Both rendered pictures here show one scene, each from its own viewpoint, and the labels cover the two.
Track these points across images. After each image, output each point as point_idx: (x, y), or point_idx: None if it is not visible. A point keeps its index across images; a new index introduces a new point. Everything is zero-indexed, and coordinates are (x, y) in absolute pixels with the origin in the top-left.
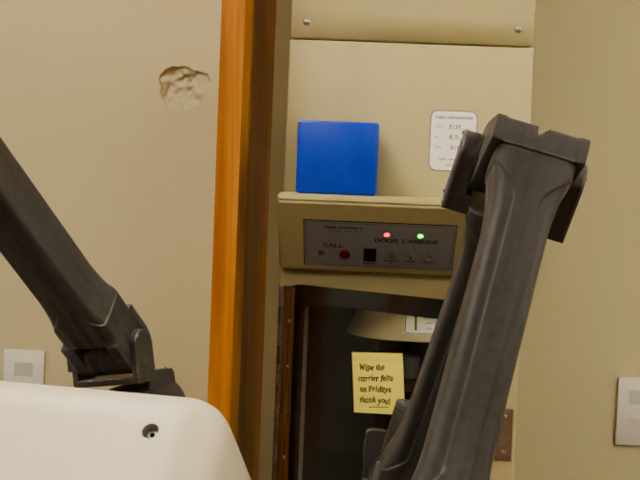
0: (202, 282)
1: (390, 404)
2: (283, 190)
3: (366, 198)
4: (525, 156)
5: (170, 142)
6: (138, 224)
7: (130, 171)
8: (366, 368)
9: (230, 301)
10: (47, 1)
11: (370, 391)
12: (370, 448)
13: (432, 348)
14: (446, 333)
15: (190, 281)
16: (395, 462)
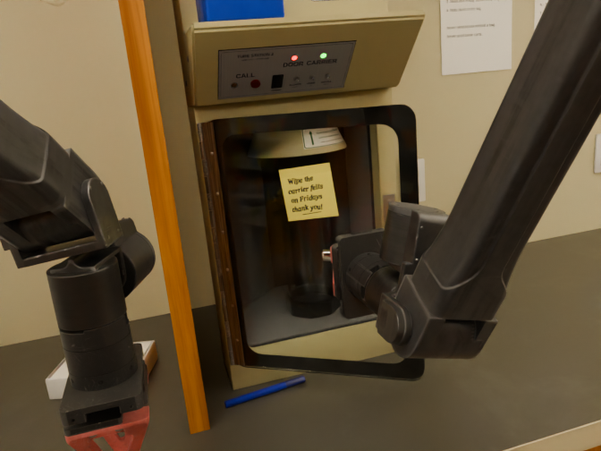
0: (105, 143)
1: (323, 208)
2: (155, 63)
3: (277, 20)
4: None
5: (52, 32)
6: (40, 105)
7: (22, 62)
8: (294, 182)
9: (162, 141)
10: None
11: (302, 201)
12: (344, 254)
13: (535, 126)
14: (562, 101)
15: (96, 144)
16: (463, 277)
